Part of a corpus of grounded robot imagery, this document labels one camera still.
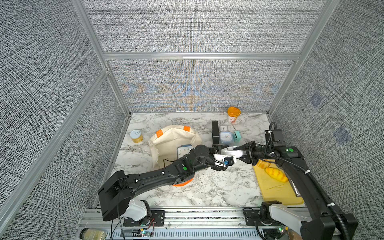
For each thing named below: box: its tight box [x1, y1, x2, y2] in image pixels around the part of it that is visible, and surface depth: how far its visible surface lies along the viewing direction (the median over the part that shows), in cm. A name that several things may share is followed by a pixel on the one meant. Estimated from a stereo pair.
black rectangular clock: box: [212, 121, 220, 145], surface depth 100 cm
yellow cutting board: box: [253, 159, 304, 205], surface depth 85 cm
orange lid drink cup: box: [227, 106, 242, 125], surface depth 109 cm
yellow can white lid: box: [130, 129, 143, 144], surface depth 102 cm
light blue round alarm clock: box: [219, 131, 233, 145], surface depth 103 cm
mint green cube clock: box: [233, 130, 241, 143], surface depth 102 cm
